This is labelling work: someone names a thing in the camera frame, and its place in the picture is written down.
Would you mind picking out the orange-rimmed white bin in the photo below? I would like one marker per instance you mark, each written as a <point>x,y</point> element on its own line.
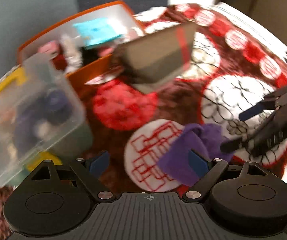
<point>91,72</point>

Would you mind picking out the white fluffy cloth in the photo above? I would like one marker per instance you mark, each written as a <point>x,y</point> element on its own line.
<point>69,50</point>

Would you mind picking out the striped bed sheet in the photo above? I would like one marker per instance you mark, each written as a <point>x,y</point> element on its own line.
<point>256,22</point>

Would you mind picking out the red and brown printed blanket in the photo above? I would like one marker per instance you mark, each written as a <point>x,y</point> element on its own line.
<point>208,85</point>

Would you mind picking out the pink tissue packet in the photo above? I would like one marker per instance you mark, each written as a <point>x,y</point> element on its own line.
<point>48,48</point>

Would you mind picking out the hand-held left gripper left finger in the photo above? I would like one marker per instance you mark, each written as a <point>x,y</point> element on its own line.
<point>99,164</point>

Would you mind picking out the blue-grey fabric panel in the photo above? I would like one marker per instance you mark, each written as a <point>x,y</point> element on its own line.
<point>26,17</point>

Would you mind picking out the dark red knitted piece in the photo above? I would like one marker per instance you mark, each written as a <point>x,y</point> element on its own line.
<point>58,60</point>

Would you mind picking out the plaid zipper pouch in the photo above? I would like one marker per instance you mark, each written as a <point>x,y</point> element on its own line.
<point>156,57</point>

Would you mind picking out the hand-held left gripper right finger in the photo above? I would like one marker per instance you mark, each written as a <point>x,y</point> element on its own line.
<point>198,165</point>

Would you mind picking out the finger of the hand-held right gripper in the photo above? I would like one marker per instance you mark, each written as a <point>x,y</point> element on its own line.
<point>263,135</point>
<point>253,111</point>

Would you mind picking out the purple cloth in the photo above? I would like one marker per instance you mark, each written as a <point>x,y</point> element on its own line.
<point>183,152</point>

